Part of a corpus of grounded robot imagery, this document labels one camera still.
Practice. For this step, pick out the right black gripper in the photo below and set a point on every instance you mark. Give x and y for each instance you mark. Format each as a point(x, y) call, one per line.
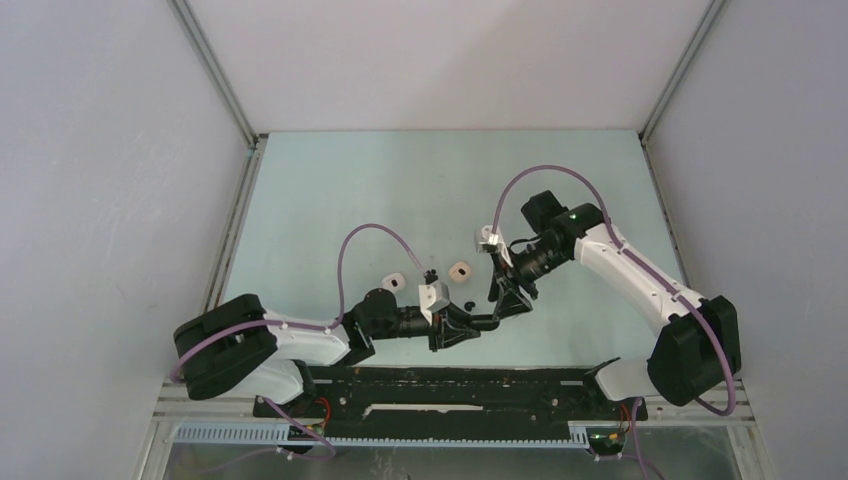
point(512, 302)

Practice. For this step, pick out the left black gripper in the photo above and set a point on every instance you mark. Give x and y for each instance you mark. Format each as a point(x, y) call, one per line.
point(455, 324)

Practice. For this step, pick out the black oval charging case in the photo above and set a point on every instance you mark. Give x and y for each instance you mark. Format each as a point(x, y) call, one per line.
point(484, 323)

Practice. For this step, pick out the beige earbud charging case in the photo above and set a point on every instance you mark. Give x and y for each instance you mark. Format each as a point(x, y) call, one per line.
point(460, 272)

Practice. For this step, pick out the white earbud charging case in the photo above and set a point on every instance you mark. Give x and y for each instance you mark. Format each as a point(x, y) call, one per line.
point(394, 282)

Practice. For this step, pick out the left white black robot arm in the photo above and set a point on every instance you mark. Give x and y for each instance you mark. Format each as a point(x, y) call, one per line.
point(240, 346)

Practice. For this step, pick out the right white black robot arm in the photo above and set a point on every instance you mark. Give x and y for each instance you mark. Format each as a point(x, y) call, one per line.
point(697, 339)

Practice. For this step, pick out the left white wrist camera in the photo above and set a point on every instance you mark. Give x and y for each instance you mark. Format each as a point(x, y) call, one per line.
point(433, 298)

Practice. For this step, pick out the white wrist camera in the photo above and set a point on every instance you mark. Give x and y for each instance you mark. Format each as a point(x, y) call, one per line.
point(433, 298)
point(491, 241)

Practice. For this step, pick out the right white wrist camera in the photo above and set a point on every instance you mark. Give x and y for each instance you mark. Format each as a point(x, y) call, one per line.
point(491, 241)

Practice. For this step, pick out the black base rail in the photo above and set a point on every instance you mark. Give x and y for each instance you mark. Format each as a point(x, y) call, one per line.
point(456, 403)

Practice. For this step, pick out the grey cable duct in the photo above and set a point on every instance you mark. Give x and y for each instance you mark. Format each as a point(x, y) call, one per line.
point(270, 434)

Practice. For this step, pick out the right aluminium frame post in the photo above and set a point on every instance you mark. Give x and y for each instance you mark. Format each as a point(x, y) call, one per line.
point(706, 24)

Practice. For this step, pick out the aluminium frame post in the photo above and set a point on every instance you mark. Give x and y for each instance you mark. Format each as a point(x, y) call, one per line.
point(203, 49)
point(706, 24)

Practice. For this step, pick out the left aluminium frame post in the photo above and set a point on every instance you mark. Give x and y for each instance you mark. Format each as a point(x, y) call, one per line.
point(203, 49)

